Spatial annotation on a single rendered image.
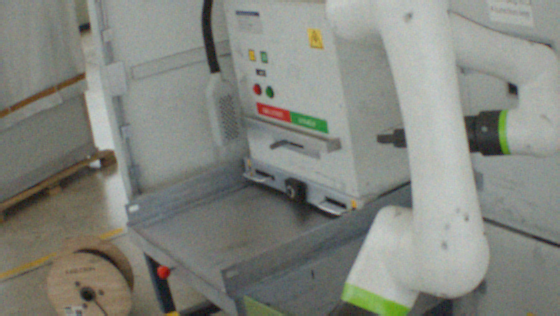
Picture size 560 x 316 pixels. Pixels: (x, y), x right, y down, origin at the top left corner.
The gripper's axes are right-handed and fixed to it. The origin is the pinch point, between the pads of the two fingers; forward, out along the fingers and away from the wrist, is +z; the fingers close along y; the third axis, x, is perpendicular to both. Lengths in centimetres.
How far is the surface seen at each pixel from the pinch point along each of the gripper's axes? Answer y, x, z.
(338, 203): -10.7, -23.5, 26.6
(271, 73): 22, -17, 44
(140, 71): 27, -13, 87
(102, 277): -37, -79, 170
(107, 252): -25, -90, 179
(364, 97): 12.5, -13.6, 14.6
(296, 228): -16.9, -20.8, 36.6
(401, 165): -1.2, -30.1, 12.7
